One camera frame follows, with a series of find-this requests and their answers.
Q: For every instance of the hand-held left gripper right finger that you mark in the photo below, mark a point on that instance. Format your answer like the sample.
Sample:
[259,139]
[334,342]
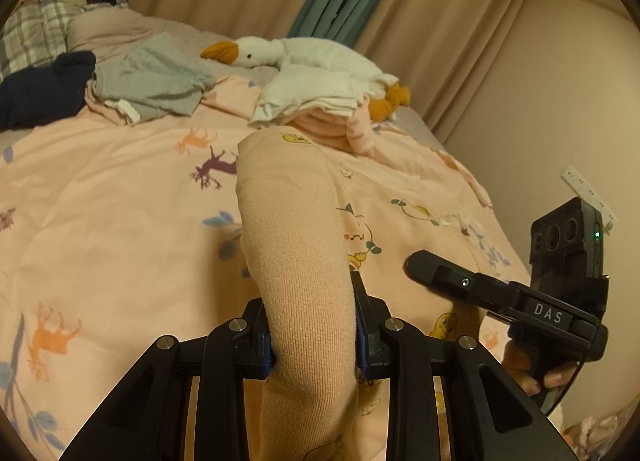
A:
[361,341]

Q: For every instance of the pink folded clothes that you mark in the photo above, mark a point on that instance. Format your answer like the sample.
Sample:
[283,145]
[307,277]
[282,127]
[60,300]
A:
[335,133]

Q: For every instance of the mauve pillow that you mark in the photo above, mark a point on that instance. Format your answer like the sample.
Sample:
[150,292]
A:
[115,28]

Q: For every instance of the white power strip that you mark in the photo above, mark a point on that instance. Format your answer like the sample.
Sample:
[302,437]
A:
[587,193]

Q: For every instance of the navy garment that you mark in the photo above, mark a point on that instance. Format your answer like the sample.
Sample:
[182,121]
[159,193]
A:
[40,88]

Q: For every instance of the beige curtain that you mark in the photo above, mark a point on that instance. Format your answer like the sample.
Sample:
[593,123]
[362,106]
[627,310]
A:
[450,16]

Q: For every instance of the pink animal print blanket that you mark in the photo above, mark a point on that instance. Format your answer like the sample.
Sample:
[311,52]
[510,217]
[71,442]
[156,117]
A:
[125,191]

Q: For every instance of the crinkled clear plastic bag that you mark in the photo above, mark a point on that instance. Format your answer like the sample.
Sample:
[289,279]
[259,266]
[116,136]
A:
[600,436]

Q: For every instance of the white folded cloth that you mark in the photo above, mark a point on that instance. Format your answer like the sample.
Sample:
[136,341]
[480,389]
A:
[310,91]

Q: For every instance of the person's right hand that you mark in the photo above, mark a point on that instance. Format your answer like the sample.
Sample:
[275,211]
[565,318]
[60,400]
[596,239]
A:
[517,358]

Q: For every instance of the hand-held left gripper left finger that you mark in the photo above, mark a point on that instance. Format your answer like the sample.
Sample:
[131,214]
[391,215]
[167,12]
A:
[257,336]

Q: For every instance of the plaid blanket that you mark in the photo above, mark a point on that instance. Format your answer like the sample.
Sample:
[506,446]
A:
[35,31]

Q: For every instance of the grey garment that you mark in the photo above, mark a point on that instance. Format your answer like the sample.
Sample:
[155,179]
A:
[155,76]

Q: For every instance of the white goose plush toy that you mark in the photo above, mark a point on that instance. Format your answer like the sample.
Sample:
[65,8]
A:
[320,51]

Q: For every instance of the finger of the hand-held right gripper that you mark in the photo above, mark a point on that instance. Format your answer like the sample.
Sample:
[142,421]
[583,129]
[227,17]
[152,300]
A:
[445,277]

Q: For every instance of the peach ribbed garment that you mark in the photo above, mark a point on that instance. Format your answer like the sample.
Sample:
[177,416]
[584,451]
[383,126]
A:
[295,251]

